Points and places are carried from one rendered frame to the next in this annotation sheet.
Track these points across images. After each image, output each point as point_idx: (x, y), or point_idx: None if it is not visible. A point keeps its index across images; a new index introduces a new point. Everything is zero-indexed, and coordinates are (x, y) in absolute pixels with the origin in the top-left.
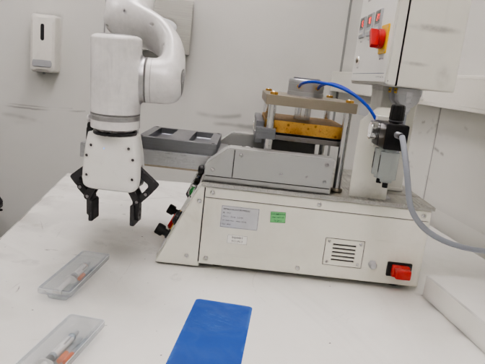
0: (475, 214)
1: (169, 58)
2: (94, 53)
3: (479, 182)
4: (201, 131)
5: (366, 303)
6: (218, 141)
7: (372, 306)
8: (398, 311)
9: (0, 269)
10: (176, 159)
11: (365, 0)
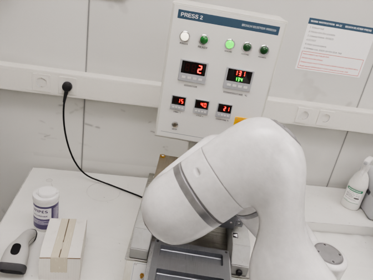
0: (147, 158)
1: (315, 236)
2: (341, 278)
3: (146, 141)
4: (156, 252)
5: (250, 249)
6: (209, 248)
7: (252, 248)
8: (253, 240)
9: None
10: None
11: (172, 80)
